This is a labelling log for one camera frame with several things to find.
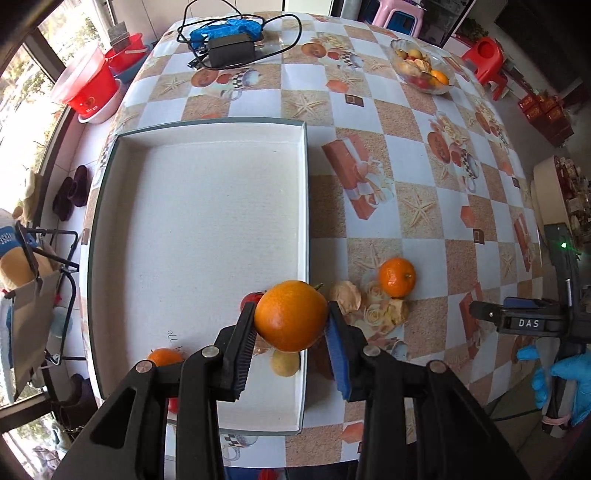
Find black wire rack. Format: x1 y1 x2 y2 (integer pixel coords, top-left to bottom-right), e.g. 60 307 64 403
14 220 80 366

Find round cream display cabinet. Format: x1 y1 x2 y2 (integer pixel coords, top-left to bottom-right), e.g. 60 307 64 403
533 154 591 259

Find green potted plant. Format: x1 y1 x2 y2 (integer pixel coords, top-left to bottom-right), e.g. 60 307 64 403
455 17 491 44

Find clear glass fruit bowl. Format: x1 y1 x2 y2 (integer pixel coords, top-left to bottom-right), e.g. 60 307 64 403
389 38 456 96

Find grey bristle brush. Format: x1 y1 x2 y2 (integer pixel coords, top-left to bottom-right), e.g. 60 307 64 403
107 21 133 51

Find shallow green white box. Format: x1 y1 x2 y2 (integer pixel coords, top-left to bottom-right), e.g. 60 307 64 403
87 119 309 437

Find blue white bag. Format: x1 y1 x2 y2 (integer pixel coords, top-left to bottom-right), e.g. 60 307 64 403
0 209 38 259

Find small mandarin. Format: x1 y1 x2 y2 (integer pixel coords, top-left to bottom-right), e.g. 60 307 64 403
379 257 417 299

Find red plastic child chair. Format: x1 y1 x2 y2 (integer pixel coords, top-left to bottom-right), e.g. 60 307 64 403
461 37 507 101

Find black power cable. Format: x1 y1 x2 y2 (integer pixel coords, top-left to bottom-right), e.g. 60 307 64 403
177 0 304 71

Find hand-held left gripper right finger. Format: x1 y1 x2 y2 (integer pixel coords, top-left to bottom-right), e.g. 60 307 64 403
325 300 532 480

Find dark purple slipper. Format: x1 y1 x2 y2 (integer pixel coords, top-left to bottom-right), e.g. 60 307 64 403
69 165 89 208
52 178 75 221

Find stack of red gift boxes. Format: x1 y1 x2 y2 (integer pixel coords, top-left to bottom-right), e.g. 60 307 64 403
517 90 576 145

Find red plastic basin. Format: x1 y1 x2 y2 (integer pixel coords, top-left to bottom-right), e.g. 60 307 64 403
104 32 149 78

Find assorted packaged goods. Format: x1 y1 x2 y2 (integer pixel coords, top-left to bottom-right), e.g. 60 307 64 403
554 157 591 217

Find white plastic basin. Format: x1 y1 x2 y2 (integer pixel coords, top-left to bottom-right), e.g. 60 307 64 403
78 78 124 125

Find person's right hand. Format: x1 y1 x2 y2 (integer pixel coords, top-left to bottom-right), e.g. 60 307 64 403
517 345 591 428

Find red bucket with clear lid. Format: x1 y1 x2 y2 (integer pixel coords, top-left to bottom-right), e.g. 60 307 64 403
50 46 118 116

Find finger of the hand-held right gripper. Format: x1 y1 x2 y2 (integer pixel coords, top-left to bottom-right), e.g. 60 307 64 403
503 298 561 310
470 301 557 335

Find large orange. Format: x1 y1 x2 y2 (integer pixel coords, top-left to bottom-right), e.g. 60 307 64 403
254 280 329 353

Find brown paper bag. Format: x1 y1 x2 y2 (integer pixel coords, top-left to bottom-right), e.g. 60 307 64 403
8 270 62 402

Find blue crumpled glove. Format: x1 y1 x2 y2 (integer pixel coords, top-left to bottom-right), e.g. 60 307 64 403
190 18 265 48

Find blue plastic stool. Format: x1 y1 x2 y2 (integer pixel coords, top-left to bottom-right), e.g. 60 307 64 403
385 9 419 33

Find pink plastic stool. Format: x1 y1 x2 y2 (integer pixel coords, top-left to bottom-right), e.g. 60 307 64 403
372 0 428 38

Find black power adapter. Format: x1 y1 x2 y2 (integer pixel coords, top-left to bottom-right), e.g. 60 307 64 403
207 36 256 69

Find dark boot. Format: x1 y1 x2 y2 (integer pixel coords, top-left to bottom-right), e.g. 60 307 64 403
51 373 100 432

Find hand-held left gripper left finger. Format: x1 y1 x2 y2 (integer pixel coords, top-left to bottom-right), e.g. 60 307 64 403
55 302 257 480

